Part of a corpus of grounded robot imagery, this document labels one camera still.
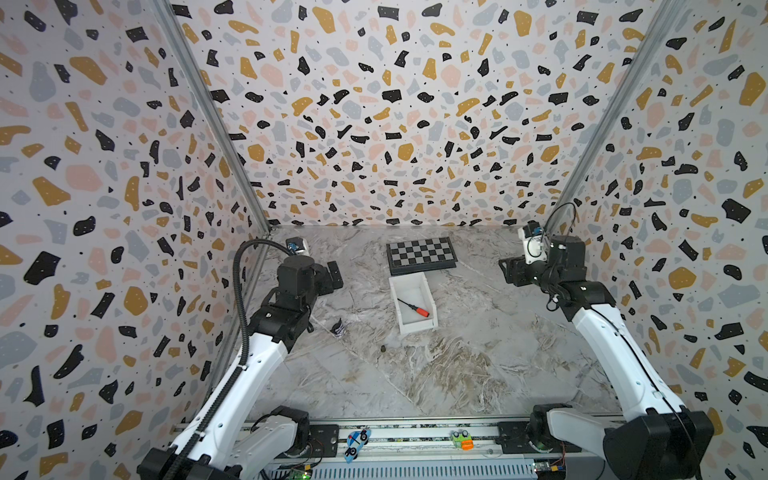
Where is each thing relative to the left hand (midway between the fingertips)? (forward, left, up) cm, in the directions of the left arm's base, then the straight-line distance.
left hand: (323, 261), depth 75 cm
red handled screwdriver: (+1, -25, -27) cm, 37 cm away
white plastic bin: (+9, -24, -27) cm, 37 cm away
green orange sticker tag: (-36, -34, -26) cm, 56 cm away
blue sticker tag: (-35, -8, -26) cm, 45 cm away
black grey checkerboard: (+22, -27, -26) cm, 44 cm away
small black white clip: (-7, -1, -24) cm, 25 cm away
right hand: (+2, -49, 0) cm, 49 cm away
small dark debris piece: (-11, -14, -28) cm, 33 cm away
